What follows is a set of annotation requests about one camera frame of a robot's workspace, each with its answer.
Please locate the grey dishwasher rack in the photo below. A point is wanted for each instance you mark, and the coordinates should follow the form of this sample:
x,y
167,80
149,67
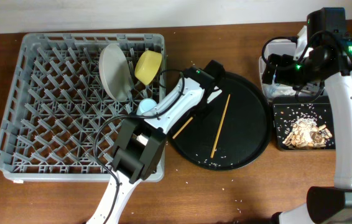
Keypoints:
x,y
53,128

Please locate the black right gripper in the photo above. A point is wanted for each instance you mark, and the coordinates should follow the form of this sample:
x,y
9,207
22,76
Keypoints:
x,y
285,62

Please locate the grey round plate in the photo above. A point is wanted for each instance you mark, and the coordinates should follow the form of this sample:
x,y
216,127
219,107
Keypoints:
x,y
114,72

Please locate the clear plastic bin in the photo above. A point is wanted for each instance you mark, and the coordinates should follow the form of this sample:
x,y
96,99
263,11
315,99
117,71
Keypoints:
x,y
270,87

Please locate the black rectangular tray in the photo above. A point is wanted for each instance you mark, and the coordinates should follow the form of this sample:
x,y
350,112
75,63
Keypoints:
x,y
287,110

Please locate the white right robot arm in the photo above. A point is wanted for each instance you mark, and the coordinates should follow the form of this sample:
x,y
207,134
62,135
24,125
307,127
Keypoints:
x,y
323,55

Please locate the food scraps pile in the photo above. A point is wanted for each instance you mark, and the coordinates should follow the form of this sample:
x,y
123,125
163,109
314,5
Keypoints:
x,y
306,134

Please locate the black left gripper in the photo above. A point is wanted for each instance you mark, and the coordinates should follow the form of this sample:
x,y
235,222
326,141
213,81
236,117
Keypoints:
x,y
203,111

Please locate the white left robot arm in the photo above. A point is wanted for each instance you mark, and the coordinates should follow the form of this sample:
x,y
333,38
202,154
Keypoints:
x,y
140,142

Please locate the yellow bowl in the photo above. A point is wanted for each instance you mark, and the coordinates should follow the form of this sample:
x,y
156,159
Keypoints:
x,y
147,66

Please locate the round black tray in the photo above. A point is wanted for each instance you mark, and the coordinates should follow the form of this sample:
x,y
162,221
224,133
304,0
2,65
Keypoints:
x,y
245,134

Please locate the wooden chopstick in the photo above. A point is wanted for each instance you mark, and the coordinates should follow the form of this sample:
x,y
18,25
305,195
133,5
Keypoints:
x,y
220,127
183,127

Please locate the light blue cup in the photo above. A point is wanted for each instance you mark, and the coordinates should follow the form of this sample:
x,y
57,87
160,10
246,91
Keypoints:
x,y
145,105

